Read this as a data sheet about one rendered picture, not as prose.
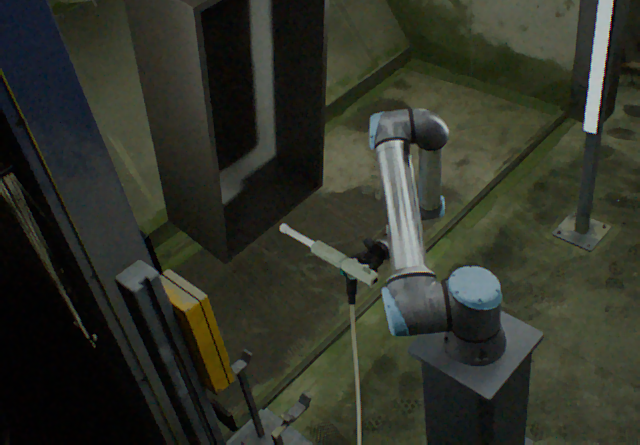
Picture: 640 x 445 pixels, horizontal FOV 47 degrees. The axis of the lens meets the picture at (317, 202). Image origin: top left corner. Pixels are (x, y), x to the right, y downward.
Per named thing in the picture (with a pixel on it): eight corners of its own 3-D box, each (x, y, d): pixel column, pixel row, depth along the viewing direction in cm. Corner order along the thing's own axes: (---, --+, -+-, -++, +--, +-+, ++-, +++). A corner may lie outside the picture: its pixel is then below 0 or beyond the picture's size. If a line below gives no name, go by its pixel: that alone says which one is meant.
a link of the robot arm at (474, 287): (505, 337, 217) (507, 297, 205) (447, 343, 218) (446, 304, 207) (494, 299, 228) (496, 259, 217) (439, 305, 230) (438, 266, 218)
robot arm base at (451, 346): (518, 336, 229) (519, 315, 222) (483, 376, 219) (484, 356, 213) (466, 308, 240) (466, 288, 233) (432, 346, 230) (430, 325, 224)
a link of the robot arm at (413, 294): (448, 326, 208) (412, 98, 237) (387, 332, 210) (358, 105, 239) (445, 337, 223) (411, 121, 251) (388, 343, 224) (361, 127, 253)
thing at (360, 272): (379, 313, 283) (379, 269, 269) (371, 320, 280) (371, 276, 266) (289, 259, 310) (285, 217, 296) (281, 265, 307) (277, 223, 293)
